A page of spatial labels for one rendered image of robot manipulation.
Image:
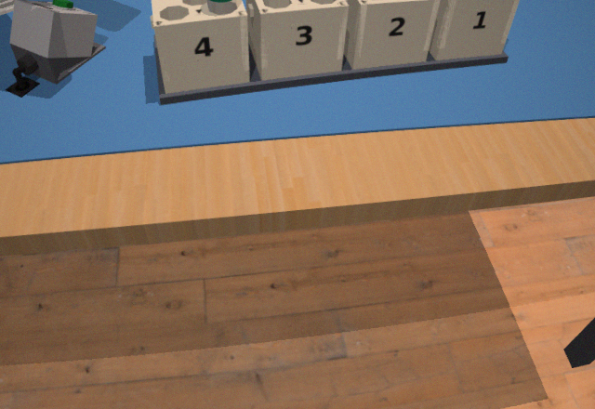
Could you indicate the blue bench mat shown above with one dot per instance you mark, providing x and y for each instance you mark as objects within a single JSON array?
[{"x": 111, "y": 103}]

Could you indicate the grey sloped desk with green button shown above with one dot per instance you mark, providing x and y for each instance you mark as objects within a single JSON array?
[{"x": 41, "y": 31}]

